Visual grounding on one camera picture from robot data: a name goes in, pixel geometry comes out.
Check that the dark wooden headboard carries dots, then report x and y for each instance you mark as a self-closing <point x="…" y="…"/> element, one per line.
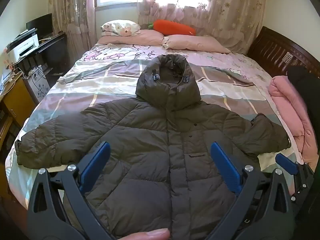
<point x="272" y="47"/>

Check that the folded pink quilt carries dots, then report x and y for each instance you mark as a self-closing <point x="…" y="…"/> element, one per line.
<point x="290" y="105"/>

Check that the black desk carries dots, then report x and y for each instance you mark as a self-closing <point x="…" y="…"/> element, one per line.
<point x="53" y="51"/>

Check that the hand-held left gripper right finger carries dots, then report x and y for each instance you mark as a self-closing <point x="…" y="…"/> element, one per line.
<point x="225" y="170"/>

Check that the white grid sticker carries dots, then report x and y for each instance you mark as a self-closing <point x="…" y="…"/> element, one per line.
<point x="287" y="57"/>

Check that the white printer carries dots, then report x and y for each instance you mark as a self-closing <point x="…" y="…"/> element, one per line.
<point x="23" y="46"/>

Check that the floral white pillow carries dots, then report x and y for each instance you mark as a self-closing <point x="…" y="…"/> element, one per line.
<point x="120" y="27"/>

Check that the pink pillow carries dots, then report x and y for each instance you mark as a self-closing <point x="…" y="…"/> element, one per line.
<point x="135" y="38"/>
<point x="195" y="43"/>

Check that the orange carrot plush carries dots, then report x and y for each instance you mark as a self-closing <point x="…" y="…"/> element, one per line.
<point x="172" y="27"/>

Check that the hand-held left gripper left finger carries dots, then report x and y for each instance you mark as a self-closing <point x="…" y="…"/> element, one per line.
<point x="96" y="161"/>

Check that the white floral-print box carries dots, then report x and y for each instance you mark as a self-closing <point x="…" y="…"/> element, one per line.
<point x="40" y="85"/>

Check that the person's left hand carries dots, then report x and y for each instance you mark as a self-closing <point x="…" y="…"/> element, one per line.
<point x="147" y="234"/>

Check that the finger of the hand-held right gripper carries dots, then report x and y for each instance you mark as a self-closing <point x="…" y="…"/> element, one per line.
<point x="286" y="162"/>

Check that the black computer monitor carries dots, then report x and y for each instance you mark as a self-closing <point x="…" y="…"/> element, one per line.
<point x="41" y="25"/>

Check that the floral lace curtain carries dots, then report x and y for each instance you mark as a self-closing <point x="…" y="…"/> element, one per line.
<point x="72" y="10"/>
<point x="232" y="17"/>

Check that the olive green puffer jacket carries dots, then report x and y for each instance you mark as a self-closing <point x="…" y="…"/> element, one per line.
<point x="155" y="130"/>

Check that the yellow wooden cabinet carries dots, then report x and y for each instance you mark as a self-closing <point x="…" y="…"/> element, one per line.
<point x="17" y="97"/>

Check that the cartoon printed bed sheet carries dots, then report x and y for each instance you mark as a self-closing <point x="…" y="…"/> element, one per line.
<point x="100" y="80"/>

